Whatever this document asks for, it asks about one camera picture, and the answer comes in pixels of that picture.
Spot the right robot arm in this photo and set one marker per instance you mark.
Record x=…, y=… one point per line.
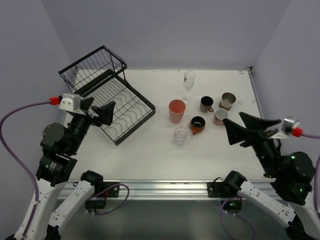
x=292, y=174

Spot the white and brown tumbler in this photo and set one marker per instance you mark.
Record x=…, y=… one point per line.
x=227, y=100

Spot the orange ceramic cup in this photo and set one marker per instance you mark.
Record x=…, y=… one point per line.
x=197, y=124

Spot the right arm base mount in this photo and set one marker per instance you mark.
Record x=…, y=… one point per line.
x=225, y=195

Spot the pink ceramic mug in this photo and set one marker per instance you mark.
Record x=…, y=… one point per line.
x=219, y=116

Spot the clear faceted glass tumbler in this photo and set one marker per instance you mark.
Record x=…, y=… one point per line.
x=180, y=135

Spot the pink plastic cup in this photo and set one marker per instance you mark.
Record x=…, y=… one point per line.
x=176, y=110

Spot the aluminium mounting rail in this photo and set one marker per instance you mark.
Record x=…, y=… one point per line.
x=167, y=189

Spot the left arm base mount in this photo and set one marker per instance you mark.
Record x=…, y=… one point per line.
x=102, y=191

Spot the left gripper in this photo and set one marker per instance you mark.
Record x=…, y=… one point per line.
x=90, y=117

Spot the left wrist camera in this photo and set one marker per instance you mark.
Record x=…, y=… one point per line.
x=71, y=103

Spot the black wire dish rack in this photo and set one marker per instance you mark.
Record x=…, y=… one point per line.
x=101, y=74

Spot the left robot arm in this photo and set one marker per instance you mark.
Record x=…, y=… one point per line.
x=59, y=146

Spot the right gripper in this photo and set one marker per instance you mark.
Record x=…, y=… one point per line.
x=255, y=137

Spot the clear champagne flute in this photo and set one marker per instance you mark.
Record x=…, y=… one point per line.
x=188, y=83

